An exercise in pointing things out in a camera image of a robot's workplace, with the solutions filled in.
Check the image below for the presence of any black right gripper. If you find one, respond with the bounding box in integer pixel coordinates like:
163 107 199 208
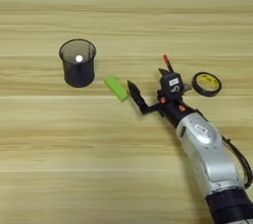
126 67 194 128

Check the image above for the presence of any red and black marker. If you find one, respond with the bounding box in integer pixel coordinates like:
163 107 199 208
162 53 175 75

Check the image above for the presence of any green rectangular eraser block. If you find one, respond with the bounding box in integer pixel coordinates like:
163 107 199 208
103 75 129 103

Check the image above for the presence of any black tape roll yellow core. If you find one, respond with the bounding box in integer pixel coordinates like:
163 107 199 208
191 71 223 98

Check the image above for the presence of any black mesh pen cup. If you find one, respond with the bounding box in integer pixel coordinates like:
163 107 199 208
58 37 98 89

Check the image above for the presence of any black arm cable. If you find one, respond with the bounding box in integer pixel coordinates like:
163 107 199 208
221 134 253 190

